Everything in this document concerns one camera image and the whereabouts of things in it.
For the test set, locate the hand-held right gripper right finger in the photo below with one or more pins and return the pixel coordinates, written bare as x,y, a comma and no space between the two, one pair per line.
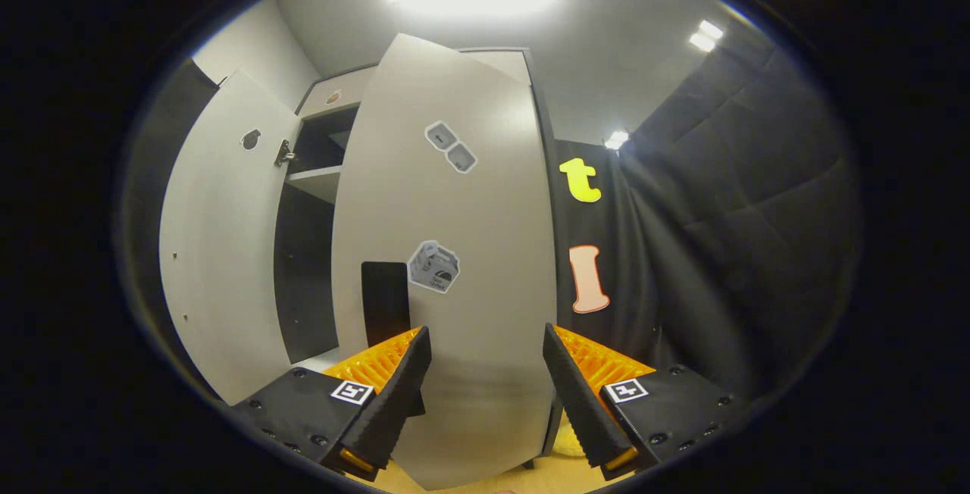
580,395

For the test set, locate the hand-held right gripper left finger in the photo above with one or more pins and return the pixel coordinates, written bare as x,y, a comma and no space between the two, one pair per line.
394,395

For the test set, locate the grey cabinet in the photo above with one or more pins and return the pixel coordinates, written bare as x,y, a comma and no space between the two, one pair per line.
303,274

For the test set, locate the grey cabinet door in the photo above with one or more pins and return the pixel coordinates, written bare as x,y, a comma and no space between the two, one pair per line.
220,251
485,236

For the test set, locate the yellow round plush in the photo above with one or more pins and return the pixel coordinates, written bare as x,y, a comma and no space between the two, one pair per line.
564,445

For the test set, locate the black backdrop cloth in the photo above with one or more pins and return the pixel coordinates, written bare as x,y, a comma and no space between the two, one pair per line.
720,251

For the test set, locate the small ceiling light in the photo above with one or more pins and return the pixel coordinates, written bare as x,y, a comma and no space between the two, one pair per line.
617,139
706,35

